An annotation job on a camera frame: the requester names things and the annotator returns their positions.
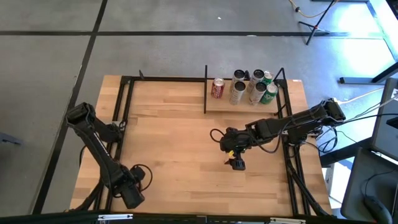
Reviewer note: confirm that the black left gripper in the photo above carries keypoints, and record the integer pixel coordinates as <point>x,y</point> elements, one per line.
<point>122,182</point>

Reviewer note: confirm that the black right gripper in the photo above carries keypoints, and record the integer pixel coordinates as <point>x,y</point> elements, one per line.
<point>236,140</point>

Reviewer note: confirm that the yellow print Celsius can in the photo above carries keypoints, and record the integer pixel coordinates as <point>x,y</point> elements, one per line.
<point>237,95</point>

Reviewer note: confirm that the white Celsius can red band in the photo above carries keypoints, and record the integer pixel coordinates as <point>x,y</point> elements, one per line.
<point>257,75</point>
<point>256,95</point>

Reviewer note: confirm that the red Coca-Cola can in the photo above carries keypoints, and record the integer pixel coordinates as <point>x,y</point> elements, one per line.
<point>217,88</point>

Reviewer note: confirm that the green Sprite can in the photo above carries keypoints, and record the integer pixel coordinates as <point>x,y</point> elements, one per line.
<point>268,76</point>
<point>269,95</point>

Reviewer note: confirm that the white silver Celsius can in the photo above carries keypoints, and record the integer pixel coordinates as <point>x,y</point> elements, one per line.
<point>238,74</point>

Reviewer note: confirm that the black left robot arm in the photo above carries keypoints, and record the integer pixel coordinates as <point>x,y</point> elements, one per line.
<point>93,137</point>

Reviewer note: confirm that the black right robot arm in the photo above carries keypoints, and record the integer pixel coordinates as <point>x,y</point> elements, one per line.
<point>295,121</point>

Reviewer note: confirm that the grey desk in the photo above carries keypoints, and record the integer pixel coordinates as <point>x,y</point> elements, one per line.
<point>385,124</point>
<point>357,186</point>

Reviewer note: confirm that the grey chair base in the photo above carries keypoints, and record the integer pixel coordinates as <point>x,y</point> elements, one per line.
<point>9,139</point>

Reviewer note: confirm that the black desk foot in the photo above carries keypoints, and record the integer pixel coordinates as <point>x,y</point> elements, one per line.
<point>357,80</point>

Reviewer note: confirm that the black computer mouse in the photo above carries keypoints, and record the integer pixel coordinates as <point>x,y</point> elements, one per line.
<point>377,208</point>

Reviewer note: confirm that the black tripod stand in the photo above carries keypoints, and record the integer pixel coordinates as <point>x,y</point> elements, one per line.
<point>314,29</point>

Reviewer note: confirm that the silver metal bracket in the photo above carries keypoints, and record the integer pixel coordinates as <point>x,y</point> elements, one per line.
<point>287,220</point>
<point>115,216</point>

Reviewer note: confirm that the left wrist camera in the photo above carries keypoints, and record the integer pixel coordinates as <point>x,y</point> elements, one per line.
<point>137,173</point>

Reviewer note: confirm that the black aluminium table frame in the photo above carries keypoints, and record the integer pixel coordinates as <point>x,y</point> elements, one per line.
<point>171,78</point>

